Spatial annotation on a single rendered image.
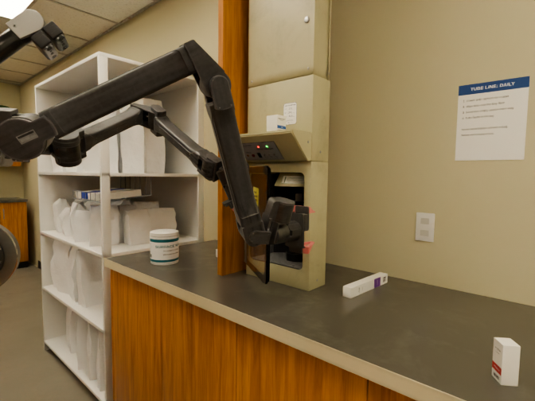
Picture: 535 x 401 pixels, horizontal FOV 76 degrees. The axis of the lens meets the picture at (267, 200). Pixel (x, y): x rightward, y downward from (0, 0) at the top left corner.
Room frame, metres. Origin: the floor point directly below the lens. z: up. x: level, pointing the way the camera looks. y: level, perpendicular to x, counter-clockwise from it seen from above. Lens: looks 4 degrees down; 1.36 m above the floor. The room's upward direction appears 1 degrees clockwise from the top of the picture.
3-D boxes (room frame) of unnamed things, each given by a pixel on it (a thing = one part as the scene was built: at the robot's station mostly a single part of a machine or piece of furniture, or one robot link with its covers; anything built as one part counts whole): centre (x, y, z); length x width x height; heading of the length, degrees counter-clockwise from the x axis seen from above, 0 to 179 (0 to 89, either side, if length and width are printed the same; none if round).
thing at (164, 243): (1.60, 0.48, 1.02); 0.13 x 0.13 x 0.15
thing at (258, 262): (1.27, 0.04, 1.19); 0.30 x 0.01 x 0.40; 17
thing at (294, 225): (0.99, -0.07, 1.20); 0.07 x 0.07 x 0.10; 48
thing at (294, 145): (1.28, 0.00, 1.46); 0.32 x 0.12 x 0.10; 48
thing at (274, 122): (1.25, -0.03, 1.54); 0.05 x 0.05 x 0.06; 48
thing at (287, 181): (1.38, -0.11, 1.34); 0.18 x 0.18 x 0.05
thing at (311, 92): (1.42, -0.12, 1.33); 0.32 x 0.25 x 0.77; 48
